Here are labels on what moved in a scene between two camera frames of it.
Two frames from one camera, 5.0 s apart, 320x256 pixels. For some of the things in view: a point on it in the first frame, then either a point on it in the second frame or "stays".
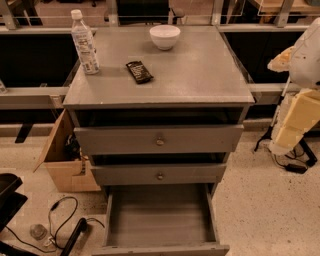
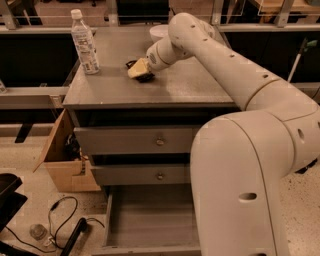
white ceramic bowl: x=164 y=36 stays
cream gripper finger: x=303 y=114 → x=140 y=67
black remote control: x=139 y=72 stays
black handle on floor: x=80 y=226 stays
